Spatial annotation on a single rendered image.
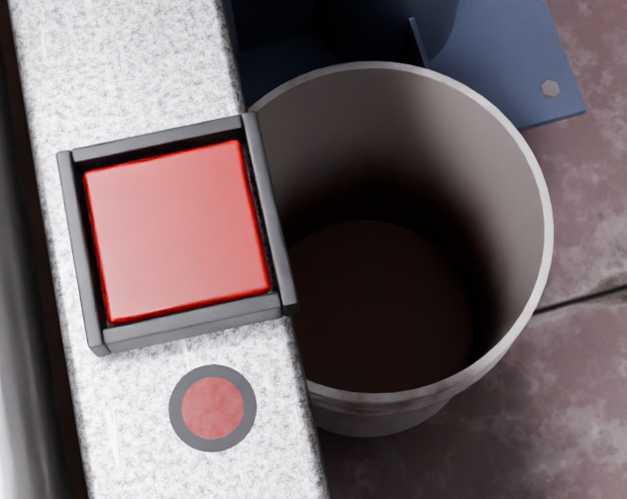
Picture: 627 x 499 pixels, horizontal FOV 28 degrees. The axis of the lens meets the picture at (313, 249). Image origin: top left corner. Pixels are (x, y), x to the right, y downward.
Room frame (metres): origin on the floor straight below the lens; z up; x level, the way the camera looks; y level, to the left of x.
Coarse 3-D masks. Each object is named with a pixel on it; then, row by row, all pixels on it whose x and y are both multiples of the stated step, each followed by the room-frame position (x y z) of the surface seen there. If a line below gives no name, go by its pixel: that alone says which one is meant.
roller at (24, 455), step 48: (0, 48) 0.23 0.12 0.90; (0, 96) 0.21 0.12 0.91; (0, 144) 0.19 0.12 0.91; (0, 192) 0.17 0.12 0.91; (0, 240) 0.15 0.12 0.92; (0, 288) 0.13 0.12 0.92; (0, 336) 0.11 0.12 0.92; (0, 384) 0.09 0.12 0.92; (48, 384) 0.09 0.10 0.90; (0, 432) 0.07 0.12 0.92; (48, 432) 0.07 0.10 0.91; (0, 480) 0.06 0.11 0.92; (48, 480) 0.06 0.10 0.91
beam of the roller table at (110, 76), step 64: (64, 0) 0.24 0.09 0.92; (128, 0) 0.24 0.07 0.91; (192, 0) 0.24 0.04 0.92; (64, 64) 0.22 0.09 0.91; (128, 64) 0.21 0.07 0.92; (192, 64) 0.21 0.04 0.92; (64, 128) 0.19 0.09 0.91; (128, 128) 0.19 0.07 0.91; (256, 192) 0.16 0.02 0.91; (64, 256) 0.14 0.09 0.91; (64, 320) 0.11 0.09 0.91; (128, 384) 0.09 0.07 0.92; (256, 384) 0.08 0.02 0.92; (128, 448) 0.06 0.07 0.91; (256, 448) 0.06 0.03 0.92; (320, 448) 0.06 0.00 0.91
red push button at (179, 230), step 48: (240, 144) 0.17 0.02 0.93; (96, 192) 0.16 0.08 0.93; (144, 192) 0.16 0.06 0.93; (192, 192) 0.15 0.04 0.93; (240, 192) 0.15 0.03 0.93; (96, 240) 0.14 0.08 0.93; (144, 240) 0.14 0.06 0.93; (192, 240) 0.14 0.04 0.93; (240, 240) 0.13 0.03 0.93; (144, 288) 0.12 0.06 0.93; (192, 288) 0.12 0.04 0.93; (240, 288) 0.12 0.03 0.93
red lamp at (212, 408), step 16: (208, 384) 0.09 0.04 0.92; (224, 384) 0.08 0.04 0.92; (192, 400) 0.08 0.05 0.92; (208, 400) 0.08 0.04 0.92; (224, 400) 0.08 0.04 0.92; (240, 400) 0.08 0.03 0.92; (192, 416) 0.07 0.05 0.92; (208, 416) 0.07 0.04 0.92; (224, 416) 0.07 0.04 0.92; (240, 416) 0.07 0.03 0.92; (192, 432) 0.07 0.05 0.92; (208, 432) 0.07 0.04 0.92; (224, 432) 0.07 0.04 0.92
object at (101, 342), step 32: (192, 128) 0.18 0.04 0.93; (224, 128) 0.18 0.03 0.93; (256, 128) 0.18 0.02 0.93; (64, 160) 0.17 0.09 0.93; (96, 160) 0.17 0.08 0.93; (128, 160) 0.17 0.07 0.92; (256, 160) 0.16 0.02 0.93; (64, 192) 0.16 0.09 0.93; (96, 288) 0.12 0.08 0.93; (288, 288) 0.11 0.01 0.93; (96, 320) 0.11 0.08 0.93; (160, 320) 0.11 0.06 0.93; (192, 320) 0.11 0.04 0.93; (224, 320) 0.11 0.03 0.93; (256, 320) 0.11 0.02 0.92; (96, 352) 0.10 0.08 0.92
